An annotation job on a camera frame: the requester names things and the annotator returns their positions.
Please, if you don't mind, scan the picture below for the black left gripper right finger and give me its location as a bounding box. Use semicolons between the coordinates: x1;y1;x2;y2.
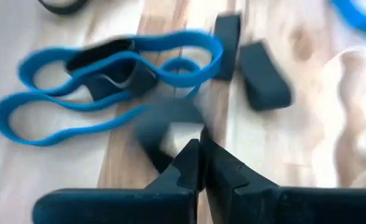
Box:
200;126;366;224

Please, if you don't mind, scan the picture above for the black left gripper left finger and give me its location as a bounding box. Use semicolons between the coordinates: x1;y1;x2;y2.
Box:
32;139;203;224

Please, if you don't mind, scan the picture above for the wide cream rubber band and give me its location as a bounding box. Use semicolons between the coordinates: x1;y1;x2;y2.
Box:
313;46;366;187

